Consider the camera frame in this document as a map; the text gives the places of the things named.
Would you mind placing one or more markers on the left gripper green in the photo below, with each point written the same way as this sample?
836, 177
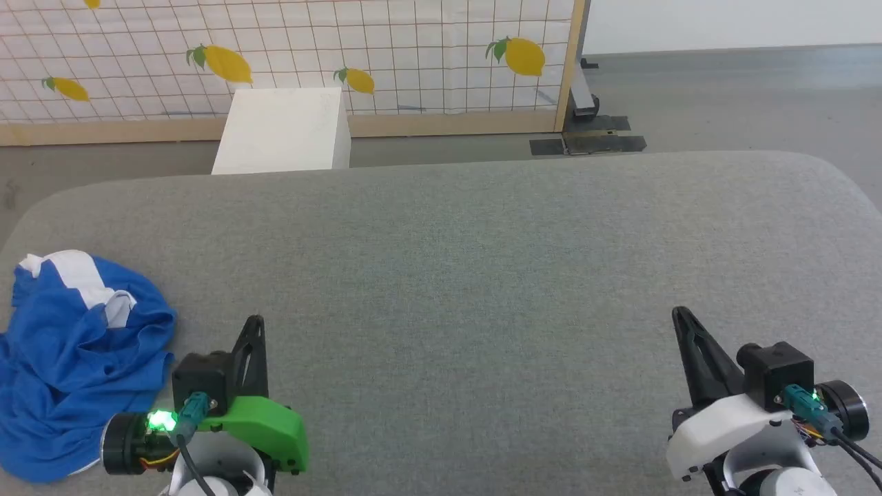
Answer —
269, 424

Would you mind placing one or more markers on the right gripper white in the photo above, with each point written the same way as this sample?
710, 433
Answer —
727, 427

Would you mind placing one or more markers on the blue white basketball shorts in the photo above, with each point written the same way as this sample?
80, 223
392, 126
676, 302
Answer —
62, 365

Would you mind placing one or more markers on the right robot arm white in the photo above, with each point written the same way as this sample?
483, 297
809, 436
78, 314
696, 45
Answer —
772, 458

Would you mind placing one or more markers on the left gripper black motor cylinder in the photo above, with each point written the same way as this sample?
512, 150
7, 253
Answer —
124, 444

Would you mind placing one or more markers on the gripper black motor cylinder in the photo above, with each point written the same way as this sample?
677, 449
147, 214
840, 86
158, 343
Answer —
846, 410
124, 444

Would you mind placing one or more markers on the right gripper black motor cylinder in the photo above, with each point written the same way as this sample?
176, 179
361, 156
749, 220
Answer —
846, 410

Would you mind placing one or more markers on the grey fabric sofa seat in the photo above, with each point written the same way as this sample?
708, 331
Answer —
482, 289

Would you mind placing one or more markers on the white rectangular box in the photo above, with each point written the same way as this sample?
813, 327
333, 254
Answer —
279, 131

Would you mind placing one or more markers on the lemon print partition screen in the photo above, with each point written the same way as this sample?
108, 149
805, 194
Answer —
289, 34

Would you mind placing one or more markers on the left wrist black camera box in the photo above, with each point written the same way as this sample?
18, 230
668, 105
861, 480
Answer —
203, 375

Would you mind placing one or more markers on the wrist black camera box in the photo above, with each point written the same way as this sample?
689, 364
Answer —
203, 375
775, 372

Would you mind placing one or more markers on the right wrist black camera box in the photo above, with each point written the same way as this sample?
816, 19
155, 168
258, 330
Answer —
775, 372

